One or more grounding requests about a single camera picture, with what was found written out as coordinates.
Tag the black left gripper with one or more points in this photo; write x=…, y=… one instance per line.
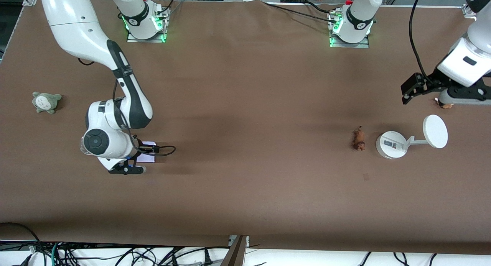
x=432, y=82

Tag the dark table frame post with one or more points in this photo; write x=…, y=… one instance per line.
x=234, y=254

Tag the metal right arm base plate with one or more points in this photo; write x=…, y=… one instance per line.
x=132, y=38

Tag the clear plastic cup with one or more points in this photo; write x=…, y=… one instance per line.
x=81, y=145

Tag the white round stand lamp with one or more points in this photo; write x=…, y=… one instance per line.
x=391, y=145

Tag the grey green plush toy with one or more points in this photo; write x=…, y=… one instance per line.
x=46, y=102

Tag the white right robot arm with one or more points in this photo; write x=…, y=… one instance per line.
x=76, y=28

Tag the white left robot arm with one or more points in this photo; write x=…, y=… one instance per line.
x=468, y=63

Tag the lilac phone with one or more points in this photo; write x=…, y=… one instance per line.
x=147, y=158

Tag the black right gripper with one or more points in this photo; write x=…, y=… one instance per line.
x=142, y=146

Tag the brown lion statue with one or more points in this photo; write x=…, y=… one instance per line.
x=358, y=138

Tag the small brown animal figurine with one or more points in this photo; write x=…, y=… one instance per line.
x=445, y=104

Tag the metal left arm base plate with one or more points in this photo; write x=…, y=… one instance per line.
x=362, y=45

